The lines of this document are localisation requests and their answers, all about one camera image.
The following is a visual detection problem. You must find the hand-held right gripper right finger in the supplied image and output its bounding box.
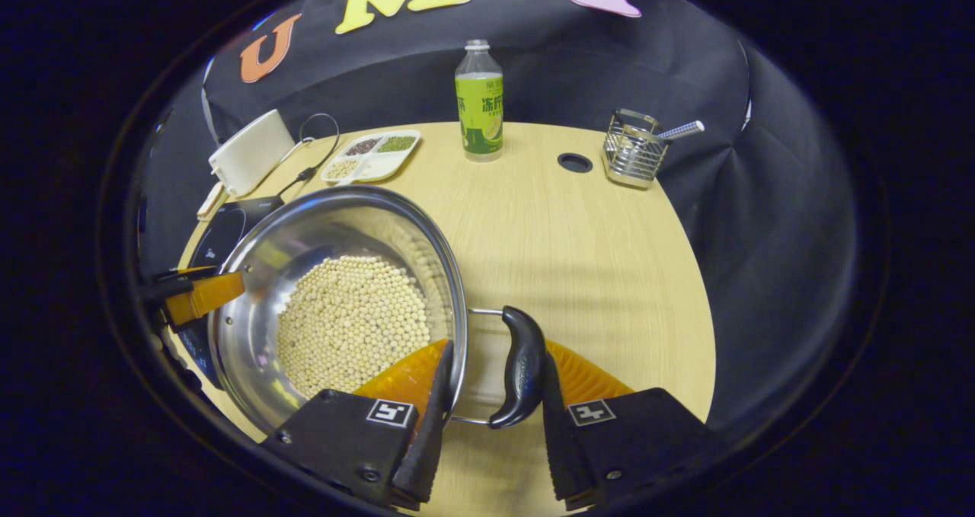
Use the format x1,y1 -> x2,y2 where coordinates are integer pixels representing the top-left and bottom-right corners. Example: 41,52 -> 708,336
541,340 -> 728,512

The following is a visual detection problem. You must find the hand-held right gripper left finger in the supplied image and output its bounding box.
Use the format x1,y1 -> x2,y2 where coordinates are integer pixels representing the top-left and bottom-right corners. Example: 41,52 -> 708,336
263,340 -> 456,512

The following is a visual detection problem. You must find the black induction cooktop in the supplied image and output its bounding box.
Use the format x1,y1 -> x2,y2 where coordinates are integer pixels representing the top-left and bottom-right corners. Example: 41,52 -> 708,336
171,196 -> 284,392

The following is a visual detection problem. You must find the stainless steel pot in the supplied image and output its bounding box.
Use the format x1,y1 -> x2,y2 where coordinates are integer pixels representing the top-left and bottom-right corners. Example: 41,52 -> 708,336
207,185 -> 548,434

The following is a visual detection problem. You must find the pile of soybeans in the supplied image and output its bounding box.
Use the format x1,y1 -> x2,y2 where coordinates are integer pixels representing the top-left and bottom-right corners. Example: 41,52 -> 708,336
276,255 -> 432,401

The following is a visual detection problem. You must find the white toaster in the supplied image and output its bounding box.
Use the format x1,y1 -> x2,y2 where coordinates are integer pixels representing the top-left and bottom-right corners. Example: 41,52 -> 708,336
208,109 -> 296,198

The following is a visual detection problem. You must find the white divided bean tray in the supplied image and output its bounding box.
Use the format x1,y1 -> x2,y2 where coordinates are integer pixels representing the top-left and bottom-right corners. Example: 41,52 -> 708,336
321,129 -> 422,186

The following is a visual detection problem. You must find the green label drink bottle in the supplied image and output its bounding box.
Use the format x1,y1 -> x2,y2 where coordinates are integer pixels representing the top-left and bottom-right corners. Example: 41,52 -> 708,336
455,39 -> 505,163

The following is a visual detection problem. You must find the black backdrop cloth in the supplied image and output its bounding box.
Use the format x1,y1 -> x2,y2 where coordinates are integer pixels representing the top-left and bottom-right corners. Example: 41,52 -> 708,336
137,0 -> 862,442

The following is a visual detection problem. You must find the black toaster cable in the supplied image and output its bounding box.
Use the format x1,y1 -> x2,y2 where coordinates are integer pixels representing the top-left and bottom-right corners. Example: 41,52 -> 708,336
276,113 -> 341,198

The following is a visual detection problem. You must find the steel wire utensil holder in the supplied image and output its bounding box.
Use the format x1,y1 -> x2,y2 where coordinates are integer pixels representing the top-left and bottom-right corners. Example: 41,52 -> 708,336
602,109 -> 671,190

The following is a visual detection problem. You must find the silver utensil handle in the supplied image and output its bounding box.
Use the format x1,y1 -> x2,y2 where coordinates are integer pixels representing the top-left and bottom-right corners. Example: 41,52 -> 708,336
657,120 -> 706,142

